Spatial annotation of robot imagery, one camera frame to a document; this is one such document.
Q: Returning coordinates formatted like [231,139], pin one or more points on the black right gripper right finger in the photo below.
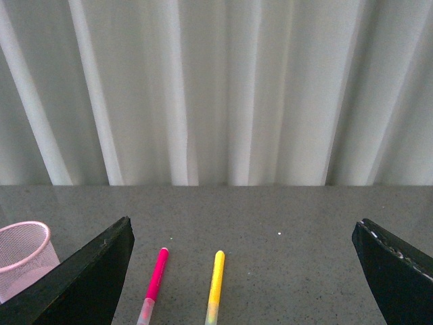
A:
[398,274]

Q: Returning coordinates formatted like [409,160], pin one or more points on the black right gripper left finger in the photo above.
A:
[84,289]

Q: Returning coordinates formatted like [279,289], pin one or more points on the pink highlighter pen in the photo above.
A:
[153,288]

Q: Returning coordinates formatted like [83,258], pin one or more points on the pink mesh pen cup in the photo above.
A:
[27,255]

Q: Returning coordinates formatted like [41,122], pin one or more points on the yellow highlighter pen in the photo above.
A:
[215,289]

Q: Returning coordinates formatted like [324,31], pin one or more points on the white pleated curtain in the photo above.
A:
[241,93]

